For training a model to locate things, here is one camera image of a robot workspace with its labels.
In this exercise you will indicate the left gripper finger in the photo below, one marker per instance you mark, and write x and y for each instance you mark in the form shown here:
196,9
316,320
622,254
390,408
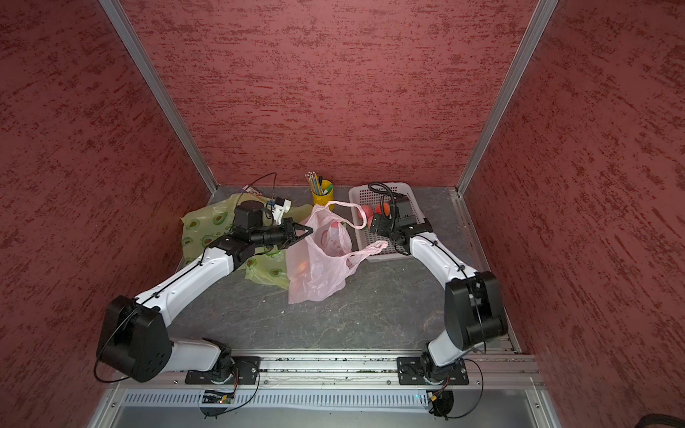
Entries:
289,242
301,231

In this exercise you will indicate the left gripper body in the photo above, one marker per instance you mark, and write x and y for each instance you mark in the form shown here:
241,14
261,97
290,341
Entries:
273,234

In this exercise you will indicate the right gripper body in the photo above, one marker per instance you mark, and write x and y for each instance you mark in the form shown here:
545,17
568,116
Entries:
385,227

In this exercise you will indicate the peach front orange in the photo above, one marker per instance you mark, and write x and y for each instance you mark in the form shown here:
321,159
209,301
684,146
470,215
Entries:
303,268

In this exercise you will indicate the pink plastic bag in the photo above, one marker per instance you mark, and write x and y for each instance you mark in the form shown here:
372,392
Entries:
329,250

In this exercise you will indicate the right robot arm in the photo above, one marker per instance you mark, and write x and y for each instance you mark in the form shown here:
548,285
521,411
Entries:
473,311

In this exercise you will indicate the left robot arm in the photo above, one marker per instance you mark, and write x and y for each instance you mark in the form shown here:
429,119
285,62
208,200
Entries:
134,338

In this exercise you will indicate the peach in basket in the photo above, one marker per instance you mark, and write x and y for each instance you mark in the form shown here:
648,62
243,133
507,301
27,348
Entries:
368,211
383,209

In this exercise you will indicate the green avocado print bag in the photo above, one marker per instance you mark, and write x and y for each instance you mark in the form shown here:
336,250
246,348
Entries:
201,227

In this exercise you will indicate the white plastic basket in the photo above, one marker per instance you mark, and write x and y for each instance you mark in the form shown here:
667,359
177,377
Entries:
364,197

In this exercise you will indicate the yellow pencil cup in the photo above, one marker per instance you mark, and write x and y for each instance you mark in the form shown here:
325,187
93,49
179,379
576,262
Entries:
326,196

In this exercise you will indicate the pencils in cup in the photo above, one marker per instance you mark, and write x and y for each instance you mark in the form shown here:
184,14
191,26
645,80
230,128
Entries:
314,181

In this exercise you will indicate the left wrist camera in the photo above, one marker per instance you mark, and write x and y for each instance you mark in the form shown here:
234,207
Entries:
278,207

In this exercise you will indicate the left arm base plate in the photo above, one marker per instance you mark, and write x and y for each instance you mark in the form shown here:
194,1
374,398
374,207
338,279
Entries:
227,372

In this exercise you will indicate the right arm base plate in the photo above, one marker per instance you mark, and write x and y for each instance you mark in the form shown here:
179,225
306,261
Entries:
422,371

